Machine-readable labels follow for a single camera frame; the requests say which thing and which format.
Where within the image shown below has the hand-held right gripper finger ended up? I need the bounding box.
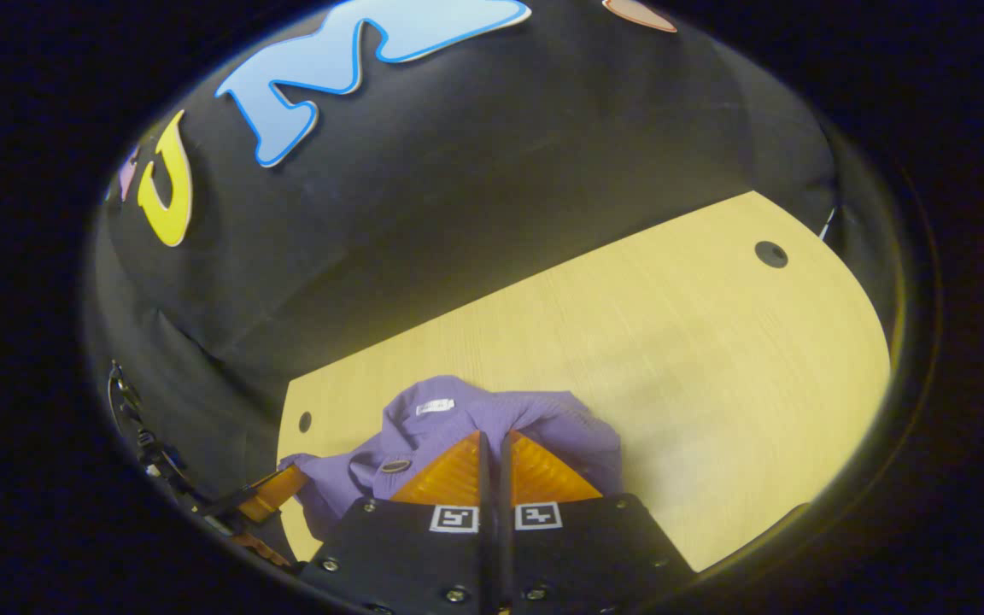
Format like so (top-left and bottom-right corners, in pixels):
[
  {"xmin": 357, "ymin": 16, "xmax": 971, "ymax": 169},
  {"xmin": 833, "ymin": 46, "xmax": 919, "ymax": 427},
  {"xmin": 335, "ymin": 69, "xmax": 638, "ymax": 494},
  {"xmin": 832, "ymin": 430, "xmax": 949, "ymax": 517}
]
[
  {"xmin": 300, "ymin": 430, "xmax": 493, "ymax": 615},
  {"xmin": 499, "ymin": 430, "xmax": 698, "ymax": 615}
]

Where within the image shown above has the purple shirt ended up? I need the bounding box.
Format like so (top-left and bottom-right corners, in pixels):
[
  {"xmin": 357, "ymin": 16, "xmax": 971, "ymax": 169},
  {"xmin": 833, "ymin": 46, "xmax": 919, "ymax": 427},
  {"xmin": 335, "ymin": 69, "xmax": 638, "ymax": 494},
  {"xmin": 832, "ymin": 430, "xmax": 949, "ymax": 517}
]
[{"xmin": 278, "ymin": 374, "xmax": 625, "ymax": 541}]

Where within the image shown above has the black backdrop cloth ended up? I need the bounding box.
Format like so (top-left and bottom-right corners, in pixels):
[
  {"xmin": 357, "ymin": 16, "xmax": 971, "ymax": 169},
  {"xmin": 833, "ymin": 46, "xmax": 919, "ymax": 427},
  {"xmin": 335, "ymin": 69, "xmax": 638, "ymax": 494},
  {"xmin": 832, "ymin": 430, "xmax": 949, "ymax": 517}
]
[{"xmin": 82, "ymin": 0, "xmax": 903, "ymax": 513}]

